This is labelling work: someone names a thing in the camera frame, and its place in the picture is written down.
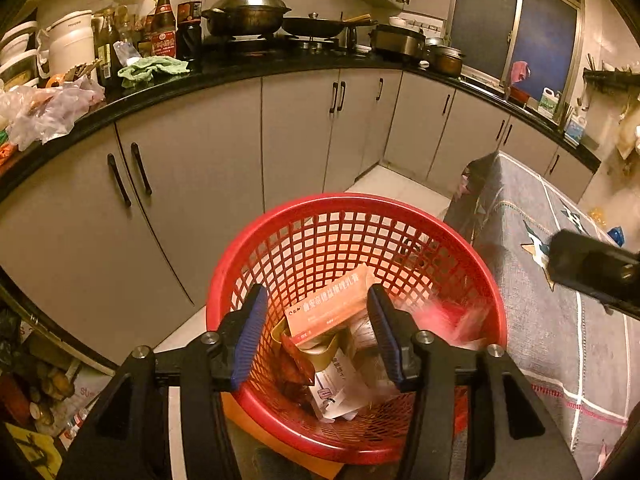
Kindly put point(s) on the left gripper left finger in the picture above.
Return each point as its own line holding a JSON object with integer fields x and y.
{"x": 125, "y": 435}

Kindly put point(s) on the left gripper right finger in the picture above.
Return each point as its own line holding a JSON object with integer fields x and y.
{"x": 511, "y": 435}

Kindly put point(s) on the red snack wrapper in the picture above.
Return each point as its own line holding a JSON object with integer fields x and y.
{"x": 457, "y": 325}

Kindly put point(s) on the long white barcode box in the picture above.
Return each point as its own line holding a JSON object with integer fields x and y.
{"x": 338, "y": 391}

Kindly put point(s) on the yellow paper cup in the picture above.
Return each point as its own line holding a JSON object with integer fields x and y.
{"x": 319, "y": 355}

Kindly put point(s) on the orange carton box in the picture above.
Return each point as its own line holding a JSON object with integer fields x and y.
{"x": 322, "y": 313}

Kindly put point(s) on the brown foil snack wrapper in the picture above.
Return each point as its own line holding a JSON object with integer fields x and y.
{"x": 295, "y": 371}

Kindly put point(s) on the blue plastic bag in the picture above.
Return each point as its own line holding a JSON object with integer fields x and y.
{"x": 617, "y": 234}

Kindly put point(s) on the yellow crinkled bag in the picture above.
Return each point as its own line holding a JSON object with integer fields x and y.
{"x": 598, "y": 217}

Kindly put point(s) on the grey star tablecloth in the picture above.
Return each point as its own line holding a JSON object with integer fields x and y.
{"x": 582, "y": 360}

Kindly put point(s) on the hanging plastic bags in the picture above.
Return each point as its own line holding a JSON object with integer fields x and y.
{"x": 627, "y": 141}

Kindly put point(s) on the red plastic mesh basket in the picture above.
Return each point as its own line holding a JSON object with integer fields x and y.
{"x": 301, "y": 247}

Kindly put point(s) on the green detergent jug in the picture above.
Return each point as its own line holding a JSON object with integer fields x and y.
{"x": 548, "y": 102}

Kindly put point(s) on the red bowl on sill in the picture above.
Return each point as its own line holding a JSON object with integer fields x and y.
{"x": 518, "y": 96}

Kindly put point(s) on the pink rubber glove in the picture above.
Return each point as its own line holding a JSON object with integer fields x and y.
{"x": 519, "y": 72}

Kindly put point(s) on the steel stock pot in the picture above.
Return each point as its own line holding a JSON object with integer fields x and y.
{"x": 442, "y": 58}

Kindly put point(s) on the black rice cooker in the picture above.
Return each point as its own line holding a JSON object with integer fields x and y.
{"x": 398, "y": 42}

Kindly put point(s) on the crumpled bags on counter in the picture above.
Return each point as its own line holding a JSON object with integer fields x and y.
{"x": 30, "y": 114}

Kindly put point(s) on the green cleaning cloth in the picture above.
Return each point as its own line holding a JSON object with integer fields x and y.
{"x": 144, "y": 70}

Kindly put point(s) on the black frying pan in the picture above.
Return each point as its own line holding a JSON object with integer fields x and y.
{"x": 314, "y": 27}

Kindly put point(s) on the white rice bucket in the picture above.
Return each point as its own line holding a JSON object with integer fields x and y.
{"x": 65, "y": 44}

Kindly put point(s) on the red label sauce bottle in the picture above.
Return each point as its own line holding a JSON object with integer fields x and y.
{"x": 163, "y": 30}

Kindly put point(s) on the dark soy sauce bottle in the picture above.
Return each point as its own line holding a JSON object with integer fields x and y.
{"x": 189, "y": 30}

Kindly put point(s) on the steel wok with lid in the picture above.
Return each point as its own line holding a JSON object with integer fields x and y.
{"x": 234, "y": 18}

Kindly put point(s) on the wall utensil shelf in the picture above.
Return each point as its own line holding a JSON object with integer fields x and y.
{"x": 622, "y": 80}

